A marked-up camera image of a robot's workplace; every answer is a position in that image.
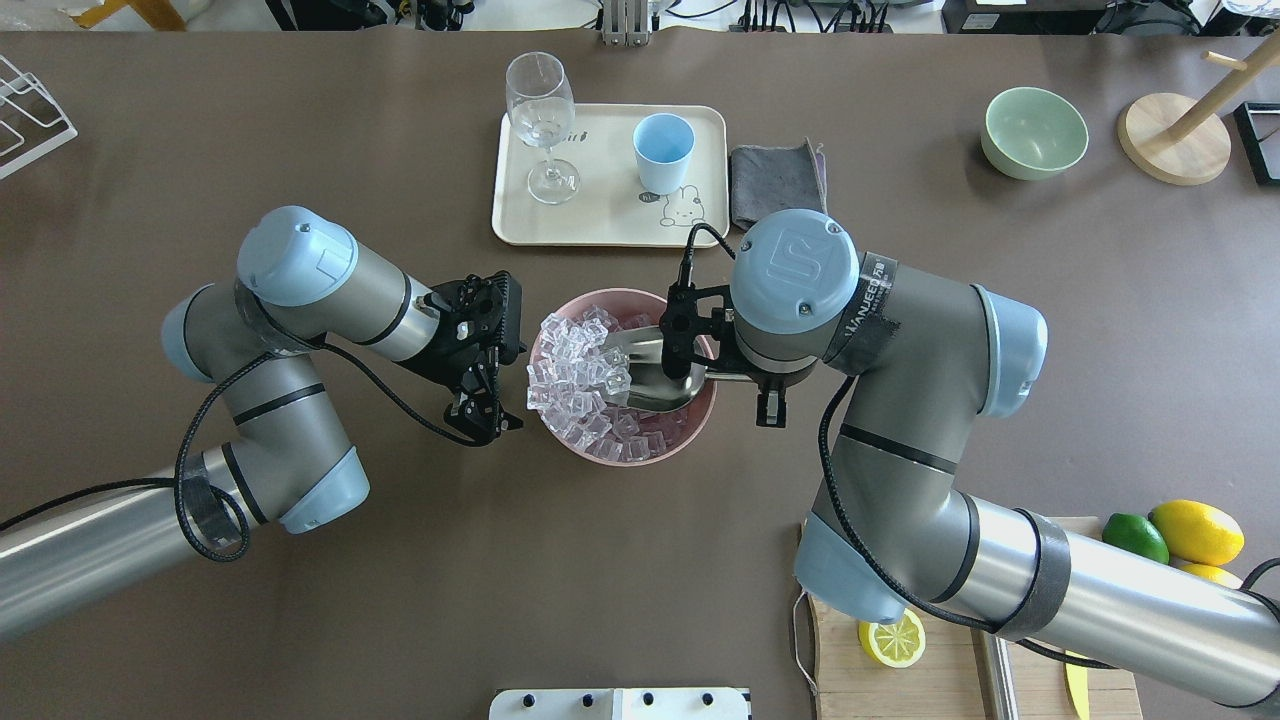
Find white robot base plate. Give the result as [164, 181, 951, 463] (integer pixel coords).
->
[488, 685, 754, 719]

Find stainless steel ice scoop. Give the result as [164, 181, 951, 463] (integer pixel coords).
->
[603, 325, 753, 413]

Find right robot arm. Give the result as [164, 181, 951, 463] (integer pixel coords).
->
[660, 209, 1279, 717]

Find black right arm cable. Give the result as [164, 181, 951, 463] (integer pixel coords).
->
[680, 223, 1280, 711]

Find light blue cup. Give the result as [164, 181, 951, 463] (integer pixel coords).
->
[632, 113, 696, 196]

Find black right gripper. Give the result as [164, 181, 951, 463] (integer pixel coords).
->
[659, 284, 787, 429]

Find wooden mug tree stand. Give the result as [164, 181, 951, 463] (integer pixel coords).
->
[1116, 35, 1279, 186]

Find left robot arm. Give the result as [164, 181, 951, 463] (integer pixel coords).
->
[1, 206, 526, 641]

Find pile of clear ice cubes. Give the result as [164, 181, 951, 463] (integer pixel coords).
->
[526, 302, 696, 466]

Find pink bowl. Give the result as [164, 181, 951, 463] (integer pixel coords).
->
[526, 290, 716, 468]

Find yellow plastic knife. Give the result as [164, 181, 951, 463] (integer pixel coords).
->
[1062, 652, 1091, 720]

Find half lemon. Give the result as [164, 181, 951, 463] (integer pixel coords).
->
[858, 609, 928, 669]

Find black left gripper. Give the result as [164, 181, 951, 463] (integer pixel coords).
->
[399, 270, 526, 447]

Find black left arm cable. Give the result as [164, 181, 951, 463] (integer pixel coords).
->
[0, 290, 497, 562]

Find steel muddler black tip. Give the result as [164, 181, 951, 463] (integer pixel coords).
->
[974, 632, 1021, 719]

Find cream rabbit serving tray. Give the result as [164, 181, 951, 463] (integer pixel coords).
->
[492, 102, 730, 249]

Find grey folded cloth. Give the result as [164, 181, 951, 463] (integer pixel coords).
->
[728, 138, 828, 231]

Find yellow lemon upper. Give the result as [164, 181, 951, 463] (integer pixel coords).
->
[1148, 498, 1245, 566]

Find clear wine glass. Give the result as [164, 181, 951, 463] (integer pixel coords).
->
[506, 51, 579, 205]

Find yellow lemon lower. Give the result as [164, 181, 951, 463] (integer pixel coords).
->
[1174, 560, 1243, 589]

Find bamboo cutting board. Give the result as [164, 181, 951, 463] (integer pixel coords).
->
[794, 518, 1143, 720]

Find white wire rack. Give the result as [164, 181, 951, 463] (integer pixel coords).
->
[1, 56, 79, 179]

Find black frame box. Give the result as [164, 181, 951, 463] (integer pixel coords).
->
[1231, 101, 1279, 187]

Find yellow lemon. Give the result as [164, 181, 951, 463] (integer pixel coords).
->
[1148, 498, 1245, 566]
[1174, 560, 1243, 589]

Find green lime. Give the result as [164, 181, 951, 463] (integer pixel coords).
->
[1101, 512, 1171, 565]

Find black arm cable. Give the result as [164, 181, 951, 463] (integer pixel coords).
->
[680, 223, 1280, 711]
[0, 290, 497, 562]

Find green bowl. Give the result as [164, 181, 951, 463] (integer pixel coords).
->
[980, 87, 1091, 181]

